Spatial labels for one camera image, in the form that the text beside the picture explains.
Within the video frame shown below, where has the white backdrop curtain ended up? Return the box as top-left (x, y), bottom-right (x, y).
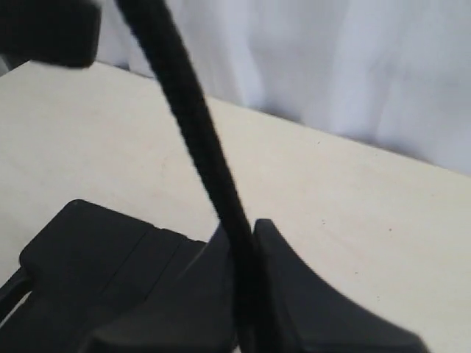
top-left (88, 0), bottom-right (471, 174)

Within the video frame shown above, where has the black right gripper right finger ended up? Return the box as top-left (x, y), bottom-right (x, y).
top-left (254, 219), bottom-right (428, 352)

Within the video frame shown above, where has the black plastic carrying case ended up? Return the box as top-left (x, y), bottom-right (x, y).
top-left (0, 199), bottom-right (236, 353)

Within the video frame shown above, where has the black braided rope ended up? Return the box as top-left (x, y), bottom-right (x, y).
top-left (113, 0), bottom-right (266, 353)

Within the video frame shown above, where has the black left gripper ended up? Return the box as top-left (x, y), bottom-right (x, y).
top-left (1, 0), bottom-right (102, 68)

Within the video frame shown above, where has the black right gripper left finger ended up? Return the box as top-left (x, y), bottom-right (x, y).
top-left (81, 220), bottom-right (237, 352)

